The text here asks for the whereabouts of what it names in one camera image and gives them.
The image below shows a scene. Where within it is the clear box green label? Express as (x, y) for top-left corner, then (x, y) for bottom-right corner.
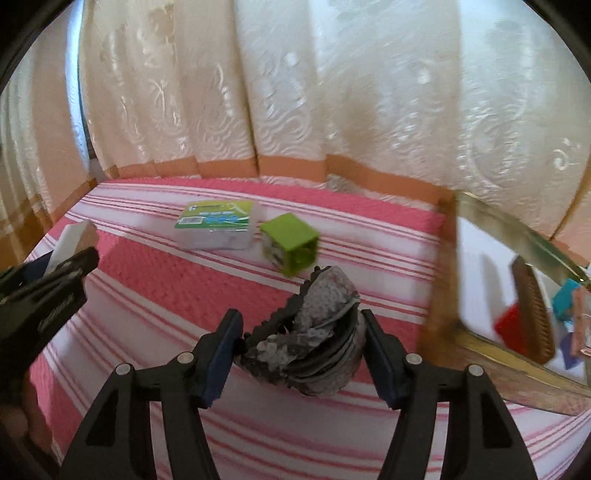
(175, 199), (259, 251)

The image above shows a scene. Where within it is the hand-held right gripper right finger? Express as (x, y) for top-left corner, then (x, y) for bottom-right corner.
(360, 308), (539, 480)

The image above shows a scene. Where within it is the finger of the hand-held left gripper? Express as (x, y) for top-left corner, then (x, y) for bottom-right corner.
(39, 247), (100, 296)
(0, 256), (52, 287)

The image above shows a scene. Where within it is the red small box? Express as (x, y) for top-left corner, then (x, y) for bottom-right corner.
(494, 305), (525, 349)

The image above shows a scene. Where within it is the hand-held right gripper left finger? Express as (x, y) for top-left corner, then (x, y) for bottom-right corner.
(58, 309), (245, 480)

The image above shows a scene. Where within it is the white charger plug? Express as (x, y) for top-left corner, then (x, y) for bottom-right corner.
(46, 220), (100, 273)

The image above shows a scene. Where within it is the purple small item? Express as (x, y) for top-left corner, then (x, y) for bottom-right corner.
(560, 335), (585, 370)

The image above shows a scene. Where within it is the grey sequin pouch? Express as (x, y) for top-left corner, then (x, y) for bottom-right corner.
(233, 265), (368, 398)

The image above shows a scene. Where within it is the pink striped blanket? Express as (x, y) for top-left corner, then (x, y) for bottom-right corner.
(28, 178), (591, 480)

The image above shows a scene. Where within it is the copper rectangular tin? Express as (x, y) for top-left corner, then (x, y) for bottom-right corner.
(570, 286), (591, 356)

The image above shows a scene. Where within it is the green building block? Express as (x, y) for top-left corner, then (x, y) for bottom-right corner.
(260, 213), (320, 278)

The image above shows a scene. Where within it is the teal building block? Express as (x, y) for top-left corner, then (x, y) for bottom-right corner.
(551, 278), (583, 320)

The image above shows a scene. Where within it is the golden tin box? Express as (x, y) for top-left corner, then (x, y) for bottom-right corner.
(418, 190), (591, 416)

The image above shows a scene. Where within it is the cream patterned curtain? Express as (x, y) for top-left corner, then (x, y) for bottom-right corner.
(0, 60), (100, 264)
(78, 0), (591, 245)

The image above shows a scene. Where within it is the person's left hand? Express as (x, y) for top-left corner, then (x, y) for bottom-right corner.
(0, 383), (52, 457)

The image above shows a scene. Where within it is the brown comb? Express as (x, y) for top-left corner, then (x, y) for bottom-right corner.
(512, 256), (556, 365)

